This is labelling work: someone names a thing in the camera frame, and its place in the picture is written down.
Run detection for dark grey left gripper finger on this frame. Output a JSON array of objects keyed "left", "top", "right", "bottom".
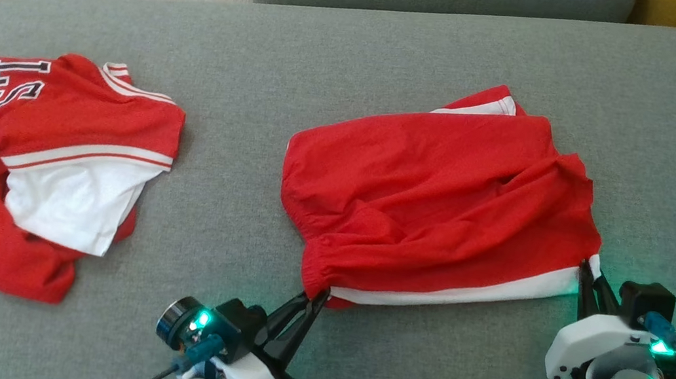
[
  {"left": 263, "top": 286, "right": 314, "bottom": 346},
  {"left": 278, "top": 284, "right": 332, "bottom": 377}
]

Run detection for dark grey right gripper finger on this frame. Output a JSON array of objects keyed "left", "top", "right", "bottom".
[
  {"left": 571, "top": 258, "right": 605, "bottom": 322},
  {"left": 589, "top": 272, "right": 625, "bottom": 317}
]

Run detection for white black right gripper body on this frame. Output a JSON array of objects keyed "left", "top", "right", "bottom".
[{"left": 543, "top": 306, "right": 665, "bottom": 379}]

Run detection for red shorts with white band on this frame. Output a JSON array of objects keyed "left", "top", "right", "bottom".
[{"left": 265, "top": 56, "right": 626, "bottom": 346}]

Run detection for red white numbered jersey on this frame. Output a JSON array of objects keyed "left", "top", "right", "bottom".
[{"left": 0, "top": 43, "right": 194, "bottom": 319}]

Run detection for large grey sofa chaise cushion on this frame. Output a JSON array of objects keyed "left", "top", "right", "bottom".
[{"left": 0, "top": 0, "right": 676, "bottom": 379}]

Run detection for left arm cable teal plug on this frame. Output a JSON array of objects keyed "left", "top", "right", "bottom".
[{"left": 128, "top": 322, "right": 227, "bottom": 379}]

